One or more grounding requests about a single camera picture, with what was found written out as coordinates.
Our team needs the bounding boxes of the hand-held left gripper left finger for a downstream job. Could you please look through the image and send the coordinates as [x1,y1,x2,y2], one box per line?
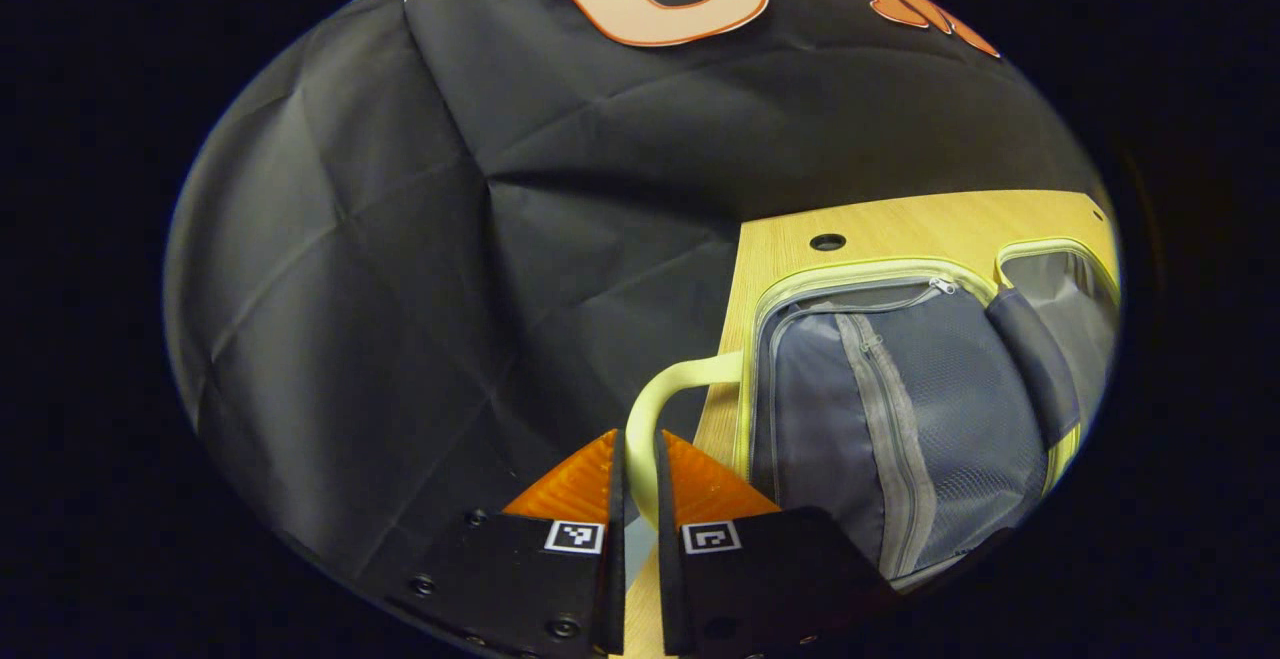
[384,428,627,658]

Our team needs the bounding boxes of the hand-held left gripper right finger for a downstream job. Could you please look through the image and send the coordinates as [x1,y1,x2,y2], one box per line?
[654,428,902,658]

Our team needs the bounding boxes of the black backdrop cloth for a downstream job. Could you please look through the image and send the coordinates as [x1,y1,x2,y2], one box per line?
[163,0,1111,590]

